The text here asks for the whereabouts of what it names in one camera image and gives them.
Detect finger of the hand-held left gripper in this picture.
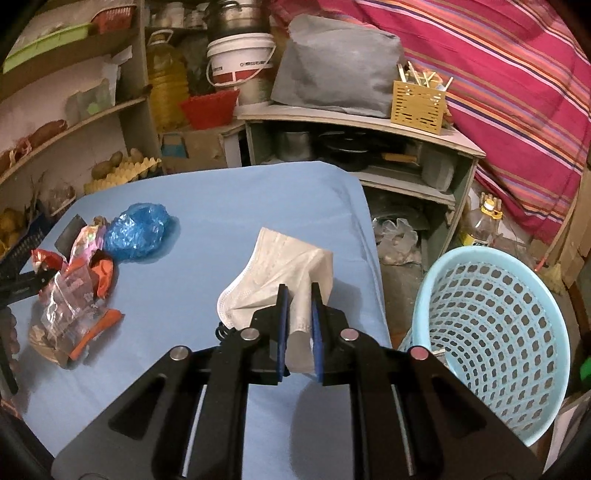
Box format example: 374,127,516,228
0,265,65,305

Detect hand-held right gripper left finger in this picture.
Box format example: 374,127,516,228
51,284,291,480

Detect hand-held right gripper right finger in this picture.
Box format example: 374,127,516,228
310,281,543,480

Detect clear orange-edged snack wrapper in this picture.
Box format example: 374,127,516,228
41,265,123,361

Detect white face mask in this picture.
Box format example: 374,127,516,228
216,227,335,374

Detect brown wrapper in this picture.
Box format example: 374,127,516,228
28,323,70,367

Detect pink shiny snack wrapper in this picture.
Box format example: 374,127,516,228
69,218,109,264

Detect orange snack wrapper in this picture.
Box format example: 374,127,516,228
88,251,115,301

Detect blue plastic bag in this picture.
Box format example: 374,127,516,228
104,202,177,263

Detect light blue plastic basket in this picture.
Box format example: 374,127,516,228
397,246,571,448

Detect black perforated crate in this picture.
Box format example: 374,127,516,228
0,225,52,273

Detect dark grey packet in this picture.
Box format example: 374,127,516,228
54,215,86,252

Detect clear plastic bags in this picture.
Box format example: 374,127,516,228
374,217,423,266

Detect blue table cloth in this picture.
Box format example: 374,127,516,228
21,161,393,480

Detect egg carton tray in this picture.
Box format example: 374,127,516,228
83,157,162,195

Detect sweet potato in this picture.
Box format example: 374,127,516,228
28,119,69,146

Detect black pan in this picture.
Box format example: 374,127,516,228
314,131,384,171

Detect small steel pot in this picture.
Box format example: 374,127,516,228
276,130,312,162

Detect small clear oil bottle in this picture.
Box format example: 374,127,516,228
458,194,504,247

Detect cardboard box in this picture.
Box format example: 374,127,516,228
159,121,245,174

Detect wooden cabinet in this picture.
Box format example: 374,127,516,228
236,104,488,259

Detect red plastic basket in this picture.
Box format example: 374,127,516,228
179,89,241,130

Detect yellow slotted utensil holder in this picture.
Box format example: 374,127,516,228
391,79,448,136

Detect green plastic tray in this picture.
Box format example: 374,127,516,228
2,23,98,75

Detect large yellow oil bottle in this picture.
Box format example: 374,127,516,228
147,30,191,134

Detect grey fabric bag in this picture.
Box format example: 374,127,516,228
270,13,403,118

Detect bundle of chopsticks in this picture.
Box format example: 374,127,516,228
396,60,455,90

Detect white plastic bucket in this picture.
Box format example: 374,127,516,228
205,32,276,88

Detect red plastic crate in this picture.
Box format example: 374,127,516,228
90,2,139,34

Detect pink striped blanket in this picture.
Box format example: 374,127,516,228
272,0,585,245

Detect steel cooking pot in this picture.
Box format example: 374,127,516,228
208,0,273,44

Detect wooden wall shelf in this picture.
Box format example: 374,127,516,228
0,0,160,259

